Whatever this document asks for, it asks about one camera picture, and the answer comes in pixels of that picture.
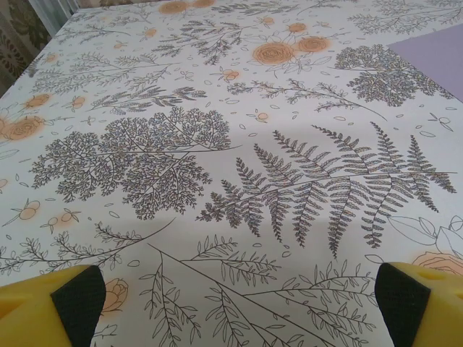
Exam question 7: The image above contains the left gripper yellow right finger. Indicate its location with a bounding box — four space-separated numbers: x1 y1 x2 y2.
374 262 463 347

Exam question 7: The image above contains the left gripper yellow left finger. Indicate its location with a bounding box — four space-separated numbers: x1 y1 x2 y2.
0 265 106 347

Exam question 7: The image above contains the purple paper sheet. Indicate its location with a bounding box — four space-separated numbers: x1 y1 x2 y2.
386 30 463 106

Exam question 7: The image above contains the floral patterned table cover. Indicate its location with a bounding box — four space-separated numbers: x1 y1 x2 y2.
0 0 463 347

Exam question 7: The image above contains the aluminium corner post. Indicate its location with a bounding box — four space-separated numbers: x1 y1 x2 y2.
30 0 75 39

